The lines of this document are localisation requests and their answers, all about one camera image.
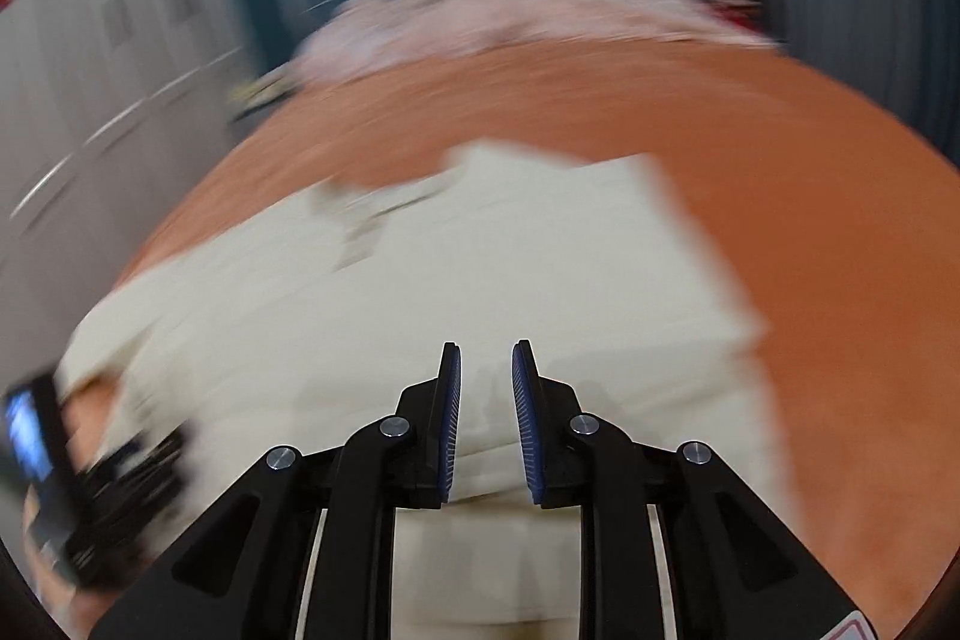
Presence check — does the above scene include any cream quilted jacket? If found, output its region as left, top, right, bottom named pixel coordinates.
left=59, top=143, right=793, bottom=638

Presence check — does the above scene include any left hand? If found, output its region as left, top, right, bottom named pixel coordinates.
left=23, top=489, right=109, bottom=637

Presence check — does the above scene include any orange plush bed blanket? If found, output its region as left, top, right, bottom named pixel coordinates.
left=132, top=41, right=958, bottom=637

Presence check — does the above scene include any white wardrobe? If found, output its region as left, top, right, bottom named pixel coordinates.
left=2, top=0, right=252, bottom=349

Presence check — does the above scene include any pink floral duvet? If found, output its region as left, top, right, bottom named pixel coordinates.
left=288, top=0, right=775, bottom=85

